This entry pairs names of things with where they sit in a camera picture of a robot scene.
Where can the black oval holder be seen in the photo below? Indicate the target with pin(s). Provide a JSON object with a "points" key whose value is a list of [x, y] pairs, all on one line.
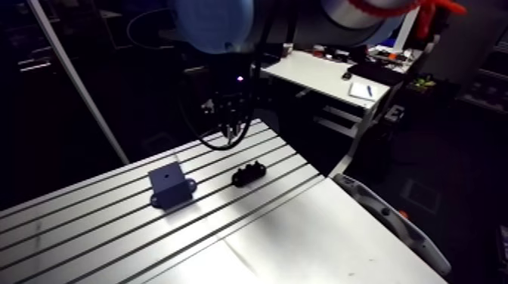
{"points": [[248, 174]]}

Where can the white notebook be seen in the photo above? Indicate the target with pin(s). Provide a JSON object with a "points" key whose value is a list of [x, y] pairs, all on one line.
{"points": [[361, 91]]}

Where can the pale holed strip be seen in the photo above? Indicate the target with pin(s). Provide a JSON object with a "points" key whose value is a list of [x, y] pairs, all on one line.
{"points": [[391, 220]]}

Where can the white slanted post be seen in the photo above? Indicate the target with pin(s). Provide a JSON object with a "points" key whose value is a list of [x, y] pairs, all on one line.
{"points": [[79, 85]]}

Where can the dark blue-grey block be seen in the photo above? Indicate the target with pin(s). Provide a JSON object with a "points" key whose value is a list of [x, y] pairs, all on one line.
{"points": [[168, 184]]}

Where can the white desk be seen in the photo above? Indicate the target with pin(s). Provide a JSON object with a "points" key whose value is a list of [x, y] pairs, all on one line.
{"points": [[317, 73]]}

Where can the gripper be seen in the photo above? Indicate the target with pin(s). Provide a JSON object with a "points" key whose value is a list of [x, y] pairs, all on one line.
{"points": [[232, 93]]}

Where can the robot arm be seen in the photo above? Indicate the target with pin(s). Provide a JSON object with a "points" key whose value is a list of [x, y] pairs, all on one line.
{"points": [[214, 24]]}

